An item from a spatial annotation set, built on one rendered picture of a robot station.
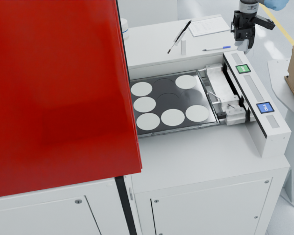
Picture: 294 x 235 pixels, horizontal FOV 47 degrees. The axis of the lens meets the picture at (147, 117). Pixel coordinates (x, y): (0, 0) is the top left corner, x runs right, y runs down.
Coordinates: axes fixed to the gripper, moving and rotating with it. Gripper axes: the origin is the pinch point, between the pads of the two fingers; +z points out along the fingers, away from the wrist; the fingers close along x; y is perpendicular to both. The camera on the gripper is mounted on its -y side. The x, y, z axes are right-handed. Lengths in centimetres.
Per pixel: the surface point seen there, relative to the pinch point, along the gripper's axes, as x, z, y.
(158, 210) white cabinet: 47, 39, 48
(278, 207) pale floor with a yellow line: 21, 106, -26
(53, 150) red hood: 67, -31, 71
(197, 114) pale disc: 18.5, 15.8, 25.9
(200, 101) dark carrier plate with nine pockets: 10.6, 15.7, 22.5
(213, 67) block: -11.0, 15.0, 11.4
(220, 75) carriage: -7.5, 17.8, 8.2
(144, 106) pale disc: 9, 16, 48
